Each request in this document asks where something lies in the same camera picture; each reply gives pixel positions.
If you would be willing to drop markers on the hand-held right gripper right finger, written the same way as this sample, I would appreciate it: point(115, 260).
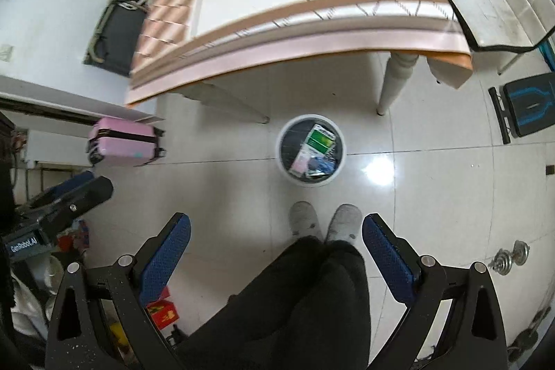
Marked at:
point(386, 261)

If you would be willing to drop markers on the white pink toothpaste box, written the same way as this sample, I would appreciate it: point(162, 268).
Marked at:
point(299, 166)

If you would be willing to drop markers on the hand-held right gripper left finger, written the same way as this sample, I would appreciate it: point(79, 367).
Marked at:
point(167, 261)

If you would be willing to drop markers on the green medicine box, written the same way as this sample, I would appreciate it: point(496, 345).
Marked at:
point(320, 139)

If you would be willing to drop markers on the white round trash bin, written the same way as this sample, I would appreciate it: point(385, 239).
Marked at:
point(303, 181)

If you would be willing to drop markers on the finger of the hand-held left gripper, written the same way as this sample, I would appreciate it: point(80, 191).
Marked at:
point(71, 181)
point(78, 201)

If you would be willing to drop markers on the grey slipper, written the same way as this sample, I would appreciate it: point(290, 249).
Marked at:
point(305, 218)
point(344, 220)

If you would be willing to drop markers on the metal dumbbell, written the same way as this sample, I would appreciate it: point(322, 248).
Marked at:
point(518, 251)

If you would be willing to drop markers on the black suitcase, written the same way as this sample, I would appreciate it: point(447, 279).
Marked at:
point(121, 36)

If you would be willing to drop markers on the small red box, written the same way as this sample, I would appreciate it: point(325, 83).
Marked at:
point(162, 313)

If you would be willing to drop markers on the person's black pants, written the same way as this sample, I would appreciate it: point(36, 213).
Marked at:
point(282, 309)

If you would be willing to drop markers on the pink suitcase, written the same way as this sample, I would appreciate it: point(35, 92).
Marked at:
point(121, 136)

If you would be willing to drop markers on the blue plastic packet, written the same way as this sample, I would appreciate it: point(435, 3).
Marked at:
point(323, 165)

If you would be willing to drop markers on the black blue balance board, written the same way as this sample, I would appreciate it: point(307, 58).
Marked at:
point(529, 105)

